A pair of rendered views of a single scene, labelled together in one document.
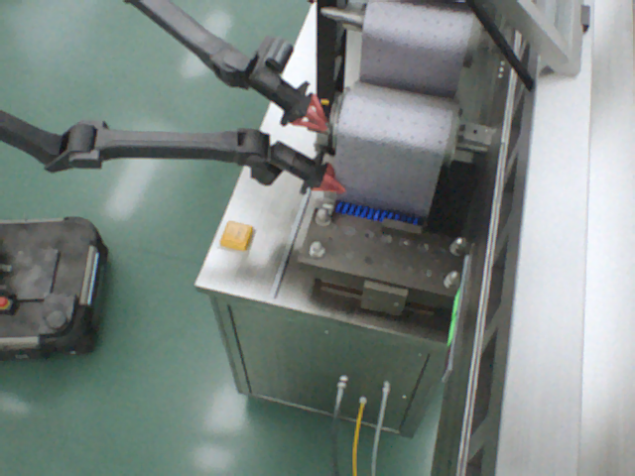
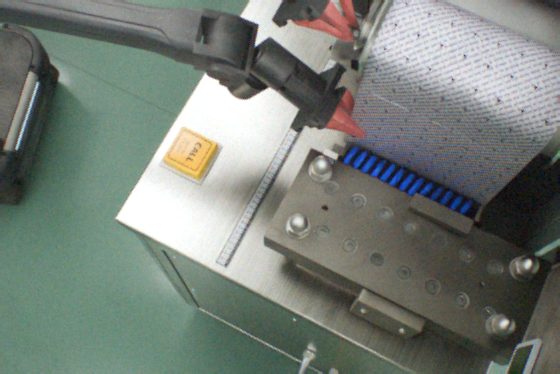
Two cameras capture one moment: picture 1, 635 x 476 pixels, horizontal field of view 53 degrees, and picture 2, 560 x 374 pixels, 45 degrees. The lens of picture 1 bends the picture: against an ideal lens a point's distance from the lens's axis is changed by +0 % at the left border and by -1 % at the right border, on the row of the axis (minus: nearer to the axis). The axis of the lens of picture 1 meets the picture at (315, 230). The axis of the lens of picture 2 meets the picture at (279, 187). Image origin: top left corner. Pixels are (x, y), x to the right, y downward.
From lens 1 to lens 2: 0.59 m
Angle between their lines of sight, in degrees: 15
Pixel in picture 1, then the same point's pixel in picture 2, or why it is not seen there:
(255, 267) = (208, 208)
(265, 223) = (238, 139)
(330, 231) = (327, 195)
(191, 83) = not seen: outside the picture
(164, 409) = (94, 295)
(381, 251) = (398, 247)
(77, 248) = (13, 71)
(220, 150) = (167, 44)
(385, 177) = (434, 139)
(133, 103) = not seen: outside the picture
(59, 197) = not seen: outside the picture
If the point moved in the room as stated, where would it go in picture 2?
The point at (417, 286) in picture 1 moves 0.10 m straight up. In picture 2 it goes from (441, 320) to (460, 309)
